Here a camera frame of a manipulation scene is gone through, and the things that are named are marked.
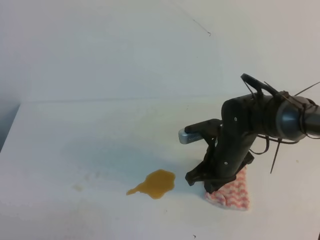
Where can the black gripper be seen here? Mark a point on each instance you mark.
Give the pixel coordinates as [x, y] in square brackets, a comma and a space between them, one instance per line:
[230, 139]

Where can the pink white wavy rag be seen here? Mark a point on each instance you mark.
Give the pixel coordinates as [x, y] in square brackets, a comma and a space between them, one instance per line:
[233, 195]

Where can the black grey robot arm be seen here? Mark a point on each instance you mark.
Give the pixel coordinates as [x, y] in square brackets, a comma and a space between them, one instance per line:
[244, 119]

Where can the brown coffee stain puddle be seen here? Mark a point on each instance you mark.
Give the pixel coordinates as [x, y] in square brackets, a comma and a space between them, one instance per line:
[156, 184]

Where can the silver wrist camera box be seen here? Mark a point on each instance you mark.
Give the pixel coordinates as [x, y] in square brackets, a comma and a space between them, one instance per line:
[187, 138]

